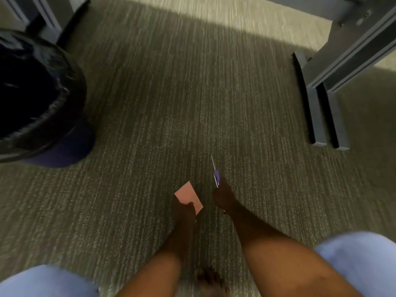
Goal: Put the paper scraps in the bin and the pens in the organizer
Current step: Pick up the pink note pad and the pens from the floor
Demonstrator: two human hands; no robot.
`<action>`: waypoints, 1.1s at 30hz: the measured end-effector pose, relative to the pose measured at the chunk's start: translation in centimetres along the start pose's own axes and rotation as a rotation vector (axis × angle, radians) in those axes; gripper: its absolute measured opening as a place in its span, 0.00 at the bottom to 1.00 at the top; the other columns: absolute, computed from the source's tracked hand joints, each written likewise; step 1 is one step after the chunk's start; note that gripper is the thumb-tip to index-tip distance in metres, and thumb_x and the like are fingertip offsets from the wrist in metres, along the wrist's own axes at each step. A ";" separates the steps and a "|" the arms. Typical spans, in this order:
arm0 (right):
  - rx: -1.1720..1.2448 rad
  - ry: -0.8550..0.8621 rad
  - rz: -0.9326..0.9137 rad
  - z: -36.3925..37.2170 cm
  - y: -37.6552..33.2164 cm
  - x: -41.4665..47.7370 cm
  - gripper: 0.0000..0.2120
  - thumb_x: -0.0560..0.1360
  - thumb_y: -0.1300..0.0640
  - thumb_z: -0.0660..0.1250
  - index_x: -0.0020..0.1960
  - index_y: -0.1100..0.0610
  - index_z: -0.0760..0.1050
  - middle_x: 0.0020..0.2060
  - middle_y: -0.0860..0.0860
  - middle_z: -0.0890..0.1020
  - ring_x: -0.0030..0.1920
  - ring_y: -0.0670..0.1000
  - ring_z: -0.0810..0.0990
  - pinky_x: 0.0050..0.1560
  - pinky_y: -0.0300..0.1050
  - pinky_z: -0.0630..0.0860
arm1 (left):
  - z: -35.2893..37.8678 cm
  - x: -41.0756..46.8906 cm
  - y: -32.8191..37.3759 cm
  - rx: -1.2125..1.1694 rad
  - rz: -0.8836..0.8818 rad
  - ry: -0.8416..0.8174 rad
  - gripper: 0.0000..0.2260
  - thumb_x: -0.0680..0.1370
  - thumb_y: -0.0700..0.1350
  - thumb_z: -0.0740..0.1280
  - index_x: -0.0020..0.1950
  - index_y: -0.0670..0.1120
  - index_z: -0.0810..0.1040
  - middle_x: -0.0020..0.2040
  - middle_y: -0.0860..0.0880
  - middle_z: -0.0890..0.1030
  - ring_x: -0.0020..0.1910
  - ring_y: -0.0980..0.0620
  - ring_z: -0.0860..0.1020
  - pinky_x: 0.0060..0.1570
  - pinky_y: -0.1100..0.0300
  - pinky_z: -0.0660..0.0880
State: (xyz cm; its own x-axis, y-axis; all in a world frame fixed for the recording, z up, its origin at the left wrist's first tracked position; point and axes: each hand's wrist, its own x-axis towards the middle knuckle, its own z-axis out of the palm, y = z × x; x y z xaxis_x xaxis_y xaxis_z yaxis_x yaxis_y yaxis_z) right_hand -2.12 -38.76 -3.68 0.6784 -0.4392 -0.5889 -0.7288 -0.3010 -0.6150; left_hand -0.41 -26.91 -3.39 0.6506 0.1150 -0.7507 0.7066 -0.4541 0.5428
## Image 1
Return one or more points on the person's right hand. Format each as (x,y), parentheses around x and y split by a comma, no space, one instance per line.
(224,196)

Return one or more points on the person's left hand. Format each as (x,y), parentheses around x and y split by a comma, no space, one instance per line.
(183,213)

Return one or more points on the person's left fingers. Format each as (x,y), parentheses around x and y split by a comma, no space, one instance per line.
(185,205)

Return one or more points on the person's right fingers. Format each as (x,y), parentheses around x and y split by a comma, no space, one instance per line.
(220,191)

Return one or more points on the pink paper sheet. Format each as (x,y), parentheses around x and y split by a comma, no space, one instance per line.
(189,194)

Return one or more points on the person's left forearm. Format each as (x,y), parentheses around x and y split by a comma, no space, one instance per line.
(161,262)

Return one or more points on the person's right forearm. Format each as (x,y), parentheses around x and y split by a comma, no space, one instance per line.
(278,256)

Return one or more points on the person's bare foot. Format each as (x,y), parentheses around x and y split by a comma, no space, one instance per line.
(210,283)

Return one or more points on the blue trash bin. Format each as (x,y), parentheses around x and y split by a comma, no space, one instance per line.
(72,142)

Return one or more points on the light blue shirt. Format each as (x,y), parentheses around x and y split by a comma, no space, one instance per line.
(359,259)

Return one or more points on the black trash bag liner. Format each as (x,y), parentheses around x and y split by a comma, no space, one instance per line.
(34,92)

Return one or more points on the grey desk leg frame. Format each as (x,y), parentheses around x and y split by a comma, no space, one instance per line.
(335,123)
(349,55)

